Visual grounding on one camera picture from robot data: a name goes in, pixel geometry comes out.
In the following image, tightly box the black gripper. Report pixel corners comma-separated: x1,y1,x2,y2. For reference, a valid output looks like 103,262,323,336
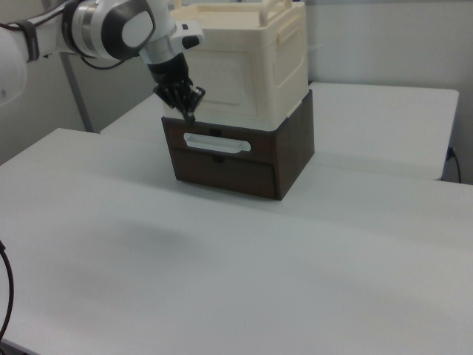
147,53,207,126

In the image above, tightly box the cream cabinet door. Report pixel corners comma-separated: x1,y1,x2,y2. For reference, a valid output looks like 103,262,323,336
186,47,268,121

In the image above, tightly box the cream plastic cabinet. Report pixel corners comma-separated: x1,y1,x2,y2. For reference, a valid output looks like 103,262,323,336
160,0,310,132

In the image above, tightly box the brown drawer front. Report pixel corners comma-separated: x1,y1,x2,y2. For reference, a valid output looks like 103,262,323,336
169,146,277,197

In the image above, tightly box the dark brown drawer box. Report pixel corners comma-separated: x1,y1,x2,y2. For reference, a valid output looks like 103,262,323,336
160,89,316,201

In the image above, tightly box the white drawer handle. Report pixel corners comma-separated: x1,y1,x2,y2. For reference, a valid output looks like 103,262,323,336
183,132,253,155

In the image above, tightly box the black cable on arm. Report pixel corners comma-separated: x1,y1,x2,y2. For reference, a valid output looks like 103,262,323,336
0,21,125,72

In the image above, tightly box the grey metal post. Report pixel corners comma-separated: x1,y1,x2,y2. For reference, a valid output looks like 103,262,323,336
60,52,94,133

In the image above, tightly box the black hanging cable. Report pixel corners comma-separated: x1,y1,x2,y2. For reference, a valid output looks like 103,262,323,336
0,239,16,343

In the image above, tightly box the black cable at table edge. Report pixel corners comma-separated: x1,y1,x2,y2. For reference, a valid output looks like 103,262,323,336
448,146,463,183

